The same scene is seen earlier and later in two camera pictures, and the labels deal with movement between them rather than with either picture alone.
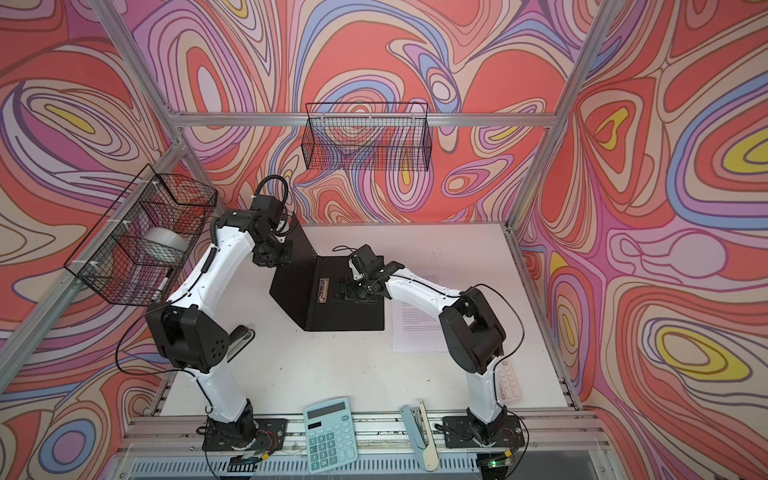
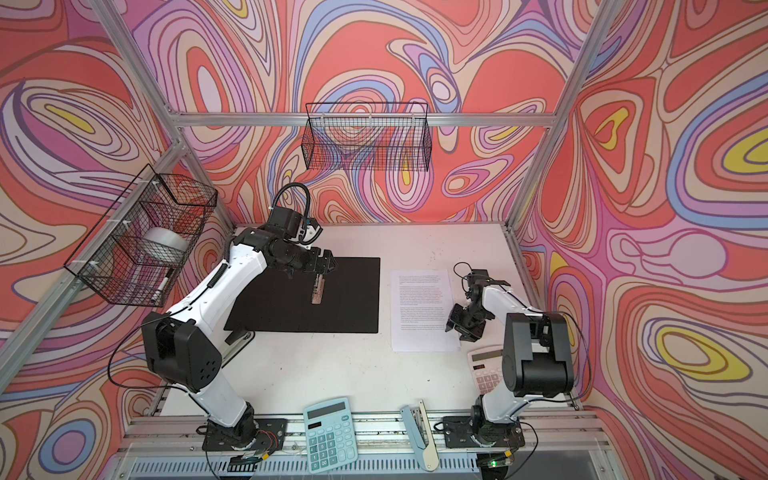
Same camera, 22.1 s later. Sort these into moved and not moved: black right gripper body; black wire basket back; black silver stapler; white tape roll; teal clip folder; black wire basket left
Moved: teal clip folder; black right gripper body
Not moved: black wire basket left; white tape roll; black wire basket back; black silver stapler
